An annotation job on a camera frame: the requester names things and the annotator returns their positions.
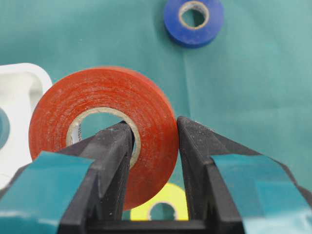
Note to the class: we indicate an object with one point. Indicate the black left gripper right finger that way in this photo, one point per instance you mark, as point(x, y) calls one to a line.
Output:
point(238, 190)

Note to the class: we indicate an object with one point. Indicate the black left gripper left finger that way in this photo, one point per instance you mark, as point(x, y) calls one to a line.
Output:
point(59, 192)

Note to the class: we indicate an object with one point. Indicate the red tape roll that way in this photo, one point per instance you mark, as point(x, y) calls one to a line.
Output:
point(129, 92)

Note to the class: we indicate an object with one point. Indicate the green tape roll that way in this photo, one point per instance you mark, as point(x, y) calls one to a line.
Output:
point(4, 128)

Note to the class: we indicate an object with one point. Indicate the yellow tape roll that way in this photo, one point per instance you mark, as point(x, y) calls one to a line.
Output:
point(168, 204)

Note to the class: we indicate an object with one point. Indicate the white plastic case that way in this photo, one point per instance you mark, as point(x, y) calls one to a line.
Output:
point(21, 87)

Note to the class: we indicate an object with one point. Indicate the blue tape roll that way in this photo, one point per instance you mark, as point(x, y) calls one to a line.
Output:
point(188, 36)

